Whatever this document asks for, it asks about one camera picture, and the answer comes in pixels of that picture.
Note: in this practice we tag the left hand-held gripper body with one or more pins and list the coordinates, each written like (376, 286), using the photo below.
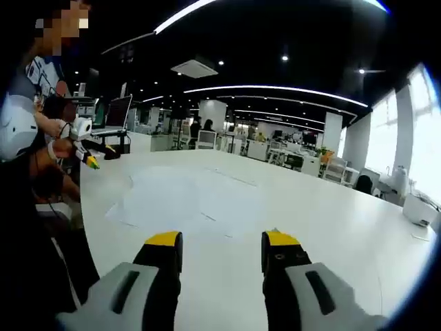
(81, 127)

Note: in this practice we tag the silver laptop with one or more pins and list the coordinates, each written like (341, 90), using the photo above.
(119, 110)

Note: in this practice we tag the white paper sheet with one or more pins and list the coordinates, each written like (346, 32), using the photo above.
(179, 200)

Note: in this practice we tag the person in dark clothes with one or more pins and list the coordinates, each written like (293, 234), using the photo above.
(34, 258)

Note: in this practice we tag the white mesh office chair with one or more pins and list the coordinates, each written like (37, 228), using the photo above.
(206, 139)

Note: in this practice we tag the blue white wall poster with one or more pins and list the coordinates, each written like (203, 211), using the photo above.
(41, 74)

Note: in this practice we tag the ceiling air conditioner vent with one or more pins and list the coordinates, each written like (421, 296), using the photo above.
(194, 68)

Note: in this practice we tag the white wristband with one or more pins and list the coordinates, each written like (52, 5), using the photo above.
(51, 150)

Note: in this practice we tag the white table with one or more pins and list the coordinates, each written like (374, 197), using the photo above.
(310, 213)

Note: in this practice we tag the black tripod stand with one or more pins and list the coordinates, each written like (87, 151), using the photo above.
(179, 112)

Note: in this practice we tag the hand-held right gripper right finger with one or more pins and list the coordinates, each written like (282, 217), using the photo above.
(296, 289)

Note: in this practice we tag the large bright window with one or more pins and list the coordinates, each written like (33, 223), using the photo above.
(427, 138)

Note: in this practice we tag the white slatted office chair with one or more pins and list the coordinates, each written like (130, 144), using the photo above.
(336, 169)

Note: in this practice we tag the curved ceiling light strip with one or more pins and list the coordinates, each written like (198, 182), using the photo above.
(275, 89)
(179, 15)

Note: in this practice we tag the black office chair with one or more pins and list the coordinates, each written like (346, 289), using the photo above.
(364, 184)

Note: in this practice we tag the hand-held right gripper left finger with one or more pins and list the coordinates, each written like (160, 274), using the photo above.
(138, 286)

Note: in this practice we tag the white printer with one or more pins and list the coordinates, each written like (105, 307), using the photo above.
(418, 208)

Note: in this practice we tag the white chest-worn device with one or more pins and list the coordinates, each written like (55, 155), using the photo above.
(17, 127)

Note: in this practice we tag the person's left hand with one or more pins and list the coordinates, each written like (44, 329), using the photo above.
(63, 149)

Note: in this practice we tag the white reception counter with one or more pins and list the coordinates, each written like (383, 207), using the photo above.
(139, 141)

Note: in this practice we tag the black stand base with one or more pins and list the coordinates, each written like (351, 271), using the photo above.
(112, 155)

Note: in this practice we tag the green potted plant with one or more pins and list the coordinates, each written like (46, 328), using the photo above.
(324, 151)

